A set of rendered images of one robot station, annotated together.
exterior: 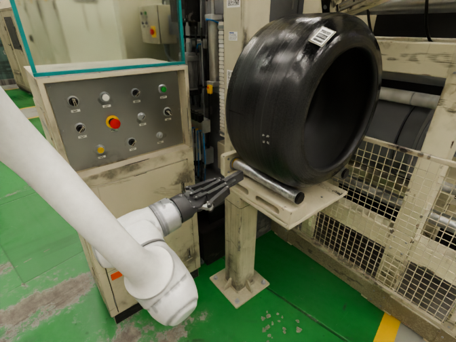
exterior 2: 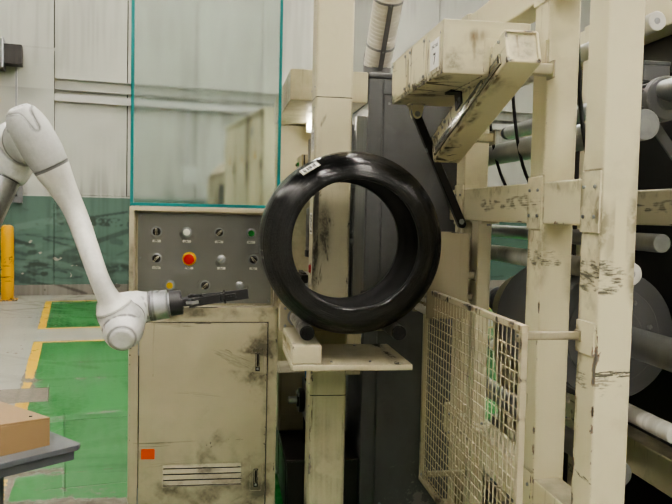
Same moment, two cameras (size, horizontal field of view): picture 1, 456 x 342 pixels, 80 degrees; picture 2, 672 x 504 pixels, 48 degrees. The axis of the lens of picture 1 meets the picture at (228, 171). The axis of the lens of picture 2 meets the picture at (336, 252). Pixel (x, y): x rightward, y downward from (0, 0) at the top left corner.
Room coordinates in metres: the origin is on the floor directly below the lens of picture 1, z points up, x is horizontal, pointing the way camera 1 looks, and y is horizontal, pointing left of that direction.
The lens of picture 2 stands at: (-1.13, -1.42, 1.26)
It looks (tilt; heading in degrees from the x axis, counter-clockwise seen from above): 3 degrees down; 30
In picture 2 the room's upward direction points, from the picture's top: 1 degrees clockwise
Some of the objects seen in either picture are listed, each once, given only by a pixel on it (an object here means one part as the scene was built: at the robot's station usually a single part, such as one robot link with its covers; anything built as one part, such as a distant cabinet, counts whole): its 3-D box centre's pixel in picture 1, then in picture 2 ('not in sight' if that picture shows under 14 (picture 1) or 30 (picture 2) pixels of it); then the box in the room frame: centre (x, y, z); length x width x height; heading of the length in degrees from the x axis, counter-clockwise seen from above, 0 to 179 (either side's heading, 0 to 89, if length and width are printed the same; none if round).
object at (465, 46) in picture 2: not in sight; (451, 69); (1.08, -0.55, 1.71); 0.61 x 0.25 x 0.15; 38
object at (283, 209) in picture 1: (262, 192); (300, 344); (0.91, -0.13, 0.84); 0.36 x 0.09 x 0.06; 38
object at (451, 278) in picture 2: not in sight; (439, 273); (1.40, -0.41, 1.05); 0.20 x 0.15 x 0.30; 38
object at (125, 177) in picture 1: (131, 194); (203, 366); (1.20, 0.51, 0.63); 0.56 x 0.41 x 1.27; 128
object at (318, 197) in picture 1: (285, 188); (343, 355); (0.99, -0.24, 0.80); 0.37 x 0.36 x 0.02; 128
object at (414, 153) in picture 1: (368, 213); (462, 417); (1.02, -0.65, 0.65); 0.90 x 0.02 x 0.70; 38
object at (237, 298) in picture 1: (239, 279); not in sight; (1.18, -0.07, 0.02); 0.27 x 0.27 x 0.04; 38
